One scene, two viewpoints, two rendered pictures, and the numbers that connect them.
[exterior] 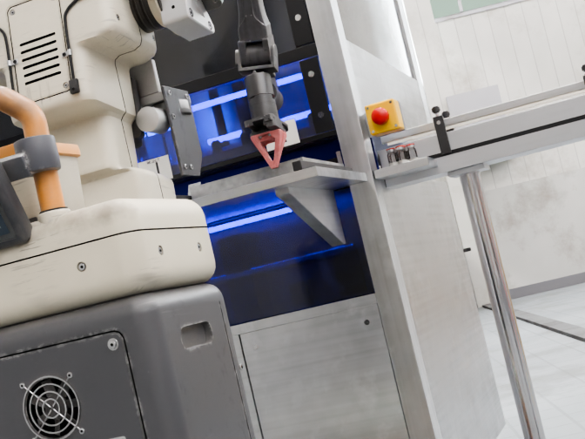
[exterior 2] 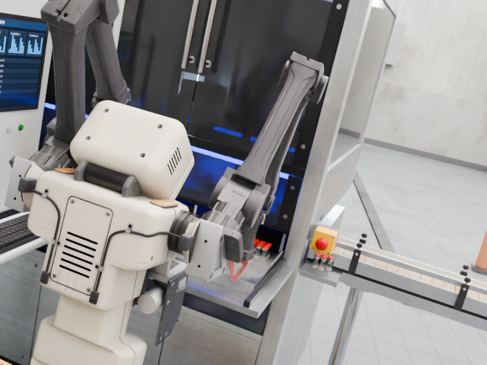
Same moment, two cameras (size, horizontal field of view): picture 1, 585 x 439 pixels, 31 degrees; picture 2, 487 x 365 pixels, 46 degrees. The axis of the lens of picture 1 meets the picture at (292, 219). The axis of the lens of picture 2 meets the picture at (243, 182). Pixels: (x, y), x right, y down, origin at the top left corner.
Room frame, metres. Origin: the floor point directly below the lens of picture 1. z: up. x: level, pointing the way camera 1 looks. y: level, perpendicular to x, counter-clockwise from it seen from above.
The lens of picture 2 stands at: (0.69, 0.10, 1.58)
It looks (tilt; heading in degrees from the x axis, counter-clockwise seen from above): 14 degrees down; 358
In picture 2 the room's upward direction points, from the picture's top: 13 degrees clockwise
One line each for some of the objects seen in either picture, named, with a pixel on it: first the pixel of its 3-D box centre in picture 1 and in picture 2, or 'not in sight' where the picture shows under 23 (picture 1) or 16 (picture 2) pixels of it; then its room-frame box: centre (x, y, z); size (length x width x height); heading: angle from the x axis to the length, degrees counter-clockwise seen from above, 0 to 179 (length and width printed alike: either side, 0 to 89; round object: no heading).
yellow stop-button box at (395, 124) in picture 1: (385, 118); (325, 240); (2.50, -0.27, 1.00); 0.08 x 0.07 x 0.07; 162
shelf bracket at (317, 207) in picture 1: (312, 219); not in sight; (2.36, -0.04, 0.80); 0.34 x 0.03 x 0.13; 162
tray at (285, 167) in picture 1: (272, 183); (230, 258); (2.41, 0.03, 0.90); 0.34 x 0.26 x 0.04; 163
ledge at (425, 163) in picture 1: (407, 168); (322, 271); (2.53, -0.29, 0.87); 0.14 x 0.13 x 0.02; 162
